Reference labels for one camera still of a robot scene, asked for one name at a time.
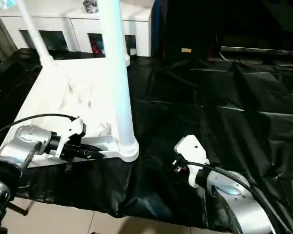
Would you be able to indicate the white plastic table top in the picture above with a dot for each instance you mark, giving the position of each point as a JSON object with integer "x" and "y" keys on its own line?
{"x": 63, "y": 85}

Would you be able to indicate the white plastic table leg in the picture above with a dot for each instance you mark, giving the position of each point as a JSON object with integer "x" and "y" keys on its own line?
{"x": 36, "y": 36}
{"x": 119, "y": 85}

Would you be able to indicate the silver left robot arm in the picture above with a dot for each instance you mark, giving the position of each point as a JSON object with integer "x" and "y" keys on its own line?
{"x": 22, "y": 143}

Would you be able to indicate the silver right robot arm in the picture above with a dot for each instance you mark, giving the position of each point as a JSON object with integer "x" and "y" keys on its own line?
{"x": 234, "y": 195}

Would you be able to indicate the black mat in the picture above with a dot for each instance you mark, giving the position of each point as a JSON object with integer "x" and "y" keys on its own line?
{"x": 210, "y": 97}

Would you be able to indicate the black stand leg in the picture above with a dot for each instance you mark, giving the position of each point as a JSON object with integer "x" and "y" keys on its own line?
{"x": 17, "y": 207}

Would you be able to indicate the red package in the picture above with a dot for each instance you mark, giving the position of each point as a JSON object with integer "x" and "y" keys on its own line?
{"x": 95, "y": 46}

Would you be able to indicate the white cup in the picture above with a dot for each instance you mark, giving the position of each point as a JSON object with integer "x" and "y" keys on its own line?
{"x": 133, "y": 51}

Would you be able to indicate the small tan label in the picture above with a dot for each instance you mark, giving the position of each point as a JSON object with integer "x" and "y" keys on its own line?
{"x": 186, "y": 50}

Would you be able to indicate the white glass-door cabinet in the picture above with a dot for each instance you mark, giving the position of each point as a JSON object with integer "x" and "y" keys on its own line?
{"x": 75, "y": 24}

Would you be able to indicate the grey curtain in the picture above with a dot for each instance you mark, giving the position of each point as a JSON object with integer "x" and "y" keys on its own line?
{"x": 0, "y": 31}

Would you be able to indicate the black flat monitor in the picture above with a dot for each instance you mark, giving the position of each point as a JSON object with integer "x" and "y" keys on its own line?
{"x": 258, "y": 52}

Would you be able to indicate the black object pile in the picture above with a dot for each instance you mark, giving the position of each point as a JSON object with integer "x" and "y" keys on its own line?
{"x": 89, "y": 6}

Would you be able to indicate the black backdrop cloth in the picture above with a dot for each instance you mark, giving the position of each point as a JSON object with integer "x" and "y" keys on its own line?
{"x": 234, "y": 22}

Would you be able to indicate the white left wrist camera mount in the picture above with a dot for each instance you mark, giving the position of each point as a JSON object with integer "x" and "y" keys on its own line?
{"x": 68, "y": 131}

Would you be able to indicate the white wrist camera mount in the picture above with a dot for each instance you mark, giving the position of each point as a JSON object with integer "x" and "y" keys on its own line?
{"x": 68, "y": 131}
{"x": 193, "y": 151}

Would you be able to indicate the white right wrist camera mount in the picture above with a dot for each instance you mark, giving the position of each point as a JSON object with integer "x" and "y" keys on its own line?
{"x": 193, "y": 151}

